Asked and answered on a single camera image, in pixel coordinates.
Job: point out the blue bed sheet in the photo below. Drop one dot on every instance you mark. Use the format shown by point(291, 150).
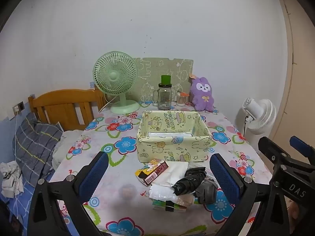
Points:
point(17, 209)

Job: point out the glass jar with green lid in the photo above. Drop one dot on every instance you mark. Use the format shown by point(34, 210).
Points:
point(164, 97)

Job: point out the floral tablecloth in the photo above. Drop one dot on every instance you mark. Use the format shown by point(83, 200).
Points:
point(118, 191)

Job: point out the white soft packet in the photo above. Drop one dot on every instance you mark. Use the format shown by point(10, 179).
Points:
point(174, 173)

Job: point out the wooden bed headboard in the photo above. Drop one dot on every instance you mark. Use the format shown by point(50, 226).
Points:
point(61, 108)

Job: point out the grey plaid pillow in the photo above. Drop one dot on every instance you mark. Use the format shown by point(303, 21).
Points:
point(37, 147)

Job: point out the white crumpled cloth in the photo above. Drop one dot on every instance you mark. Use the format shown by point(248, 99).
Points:
point(11, 179)

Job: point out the yellow printed fabric storage box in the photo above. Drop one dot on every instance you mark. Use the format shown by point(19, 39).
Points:
point(169, 147)

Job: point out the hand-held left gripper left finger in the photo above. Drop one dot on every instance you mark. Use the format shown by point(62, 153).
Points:
point(94, 174)

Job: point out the green printed cardboard sheet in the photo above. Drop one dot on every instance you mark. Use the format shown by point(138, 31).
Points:
point(155, 71)

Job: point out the purple plush bunny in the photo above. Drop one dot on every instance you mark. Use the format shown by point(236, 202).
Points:
point(203, 95)

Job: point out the beige door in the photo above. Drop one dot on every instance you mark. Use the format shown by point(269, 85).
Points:
point(299, 78)

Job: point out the green desk fan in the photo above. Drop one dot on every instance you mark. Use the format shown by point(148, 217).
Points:
point(115, 75)

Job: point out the dark red small box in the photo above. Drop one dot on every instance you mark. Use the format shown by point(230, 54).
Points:
point(157, 172)

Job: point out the white bedding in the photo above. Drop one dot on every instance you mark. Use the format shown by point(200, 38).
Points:
point(65, 145)

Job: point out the white standing fan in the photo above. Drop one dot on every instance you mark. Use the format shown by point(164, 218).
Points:
point(260, 115)

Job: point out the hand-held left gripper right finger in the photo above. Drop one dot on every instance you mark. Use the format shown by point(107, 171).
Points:
point(225, 177)

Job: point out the black umbrella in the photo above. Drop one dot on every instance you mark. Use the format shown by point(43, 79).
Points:
point(188, 183)

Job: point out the wall socket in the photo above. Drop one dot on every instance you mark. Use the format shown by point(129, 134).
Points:
point(18, 108)

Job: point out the green tissue pack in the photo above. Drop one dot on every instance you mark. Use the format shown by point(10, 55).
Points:
point(160, 205)

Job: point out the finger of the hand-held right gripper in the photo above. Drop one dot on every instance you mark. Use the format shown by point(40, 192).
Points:
point(270, 151)
point(299, 143)

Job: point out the yellow cartoon packet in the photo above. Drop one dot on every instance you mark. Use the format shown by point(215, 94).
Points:
point(142, 173)

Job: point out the white clear-wrapped packet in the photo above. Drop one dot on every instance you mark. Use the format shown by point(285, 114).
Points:
point(160, 193)

